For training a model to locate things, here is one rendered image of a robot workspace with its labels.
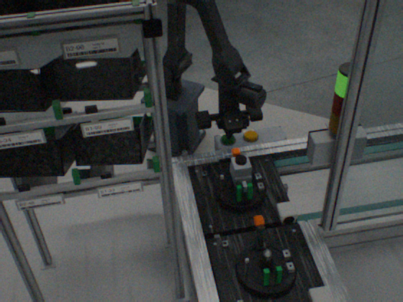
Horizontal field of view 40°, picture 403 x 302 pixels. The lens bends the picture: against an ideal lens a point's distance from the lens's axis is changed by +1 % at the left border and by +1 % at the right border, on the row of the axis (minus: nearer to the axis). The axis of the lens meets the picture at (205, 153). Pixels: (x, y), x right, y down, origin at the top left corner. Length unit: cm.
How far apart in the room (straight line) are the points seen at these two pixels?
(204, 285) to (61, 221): 50
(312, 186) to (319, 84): 196
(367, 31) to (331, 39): 288
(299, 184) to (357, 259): 26
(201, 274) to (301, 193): 40
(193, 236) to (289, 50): 253
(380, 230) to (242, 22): 278
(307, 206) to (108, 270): 56
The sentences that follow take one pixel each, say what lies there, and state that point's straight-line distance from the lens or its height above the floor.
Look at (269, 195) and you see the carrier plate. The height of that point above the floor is 97.
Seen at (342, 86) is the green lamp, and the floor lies 139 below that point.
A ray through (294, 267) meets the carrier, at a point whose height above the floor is 99.
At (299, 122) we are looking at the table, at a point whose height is 86.
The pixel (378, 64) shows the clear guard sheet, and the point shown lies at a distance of 111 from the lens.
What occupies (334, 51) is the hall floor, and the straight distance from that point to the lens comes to 380.
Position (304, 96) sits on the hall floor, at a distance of 338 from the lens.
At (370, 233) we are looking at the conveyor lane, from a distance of 149.
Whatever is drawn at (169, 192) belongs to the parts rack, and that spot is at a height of 125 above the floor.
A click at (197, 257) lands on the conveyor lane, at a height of 96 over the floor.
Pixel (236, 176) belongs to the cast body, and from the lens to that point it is 138.
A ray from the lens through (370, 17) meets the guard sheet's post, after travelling 103.
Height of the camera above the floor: 206
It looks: 44 degrees down
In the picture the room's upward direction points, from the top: 2 degrees counter-clockwise
